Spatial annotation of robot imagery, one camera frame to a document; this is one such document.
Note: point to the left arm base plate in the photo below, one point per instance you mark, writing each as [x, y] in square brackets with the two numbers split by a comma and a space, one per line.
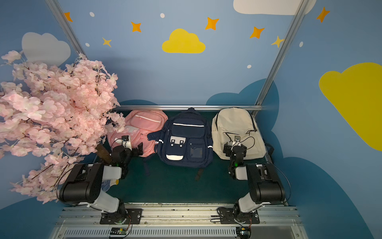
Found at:
[130, 217]

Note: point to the rear horizontal aluminium bar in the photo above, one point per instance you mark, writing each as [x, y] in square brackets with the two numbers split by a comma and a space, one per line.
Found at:
[185, 107]

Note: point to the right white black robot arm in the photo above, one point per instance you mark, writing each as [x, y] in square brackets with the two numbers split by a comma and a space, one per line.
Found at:
[265, 187]

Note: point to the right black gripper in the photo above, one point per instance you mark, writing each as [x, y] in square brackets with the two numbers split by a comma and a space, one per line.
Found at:
[236, 150]

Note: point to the navy blue backpack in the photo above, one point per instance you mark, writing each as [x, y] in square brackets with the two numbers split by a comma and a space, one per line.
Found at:
[185, 140]

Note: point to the pink cherry blossom tree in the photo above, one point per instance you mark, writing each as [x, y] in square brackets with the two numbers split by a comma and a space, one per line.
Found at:
[59, 114]

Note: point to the right side floor rail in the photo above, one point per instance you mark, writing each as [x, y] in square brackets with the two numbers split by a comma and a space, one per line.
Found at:
[267, 156]

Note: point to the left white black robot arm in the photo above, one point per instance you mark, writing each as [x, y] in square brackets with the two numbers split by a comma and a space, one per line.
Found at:
[83, 186]

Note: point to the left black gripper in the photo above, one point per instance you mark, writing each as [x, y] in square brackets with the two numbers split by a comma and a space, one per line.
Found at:
[135, 150]

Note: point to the green circuit board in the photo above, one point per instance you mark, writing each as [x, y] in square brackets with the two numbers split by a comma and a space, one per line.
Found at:
[243, 233]
[118, 232]

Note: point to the left green circuit board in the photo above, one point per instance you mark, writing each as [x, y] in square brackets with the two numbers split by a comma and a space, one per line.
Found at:
[118, 232]

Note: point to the right green circuit board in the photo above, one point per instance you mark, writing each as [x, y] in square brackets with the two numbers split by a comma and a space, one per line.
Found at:
[243, 233]

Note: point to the beige backpack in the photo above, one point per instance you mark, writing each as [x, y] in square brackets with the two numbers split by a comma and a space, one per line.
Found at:
[236, 121]

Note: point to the aluminium frame post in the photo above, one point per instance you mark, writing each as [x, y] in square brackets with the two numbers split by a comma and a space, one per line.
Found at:
[290, 34]
[58, 13]

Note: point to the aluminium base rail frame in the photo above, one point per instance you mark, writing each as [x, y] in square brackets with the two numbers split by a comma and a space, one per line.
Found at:
[180, 221]

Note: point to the left aluminium frame post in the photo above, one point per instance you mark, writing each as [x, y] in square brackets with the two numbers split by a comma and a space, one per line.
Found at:
[58, 13]

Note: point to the blue patterned cloth item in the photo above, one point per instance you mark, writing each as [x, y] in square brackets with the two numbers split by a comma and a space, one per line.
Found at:
[107, 184]

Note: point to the right aluminium frame post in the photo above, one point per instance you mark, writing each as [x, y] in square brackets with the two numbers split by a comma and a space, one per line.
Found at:
[290, 34]

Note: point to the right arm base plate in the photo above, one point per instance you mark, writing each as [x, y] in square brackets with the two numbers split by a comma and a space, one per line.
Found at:
[234, 216]

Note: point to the pink backpack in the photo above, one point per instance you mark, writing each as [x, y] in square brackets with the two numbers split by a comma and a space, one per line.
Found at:
[138, 124]

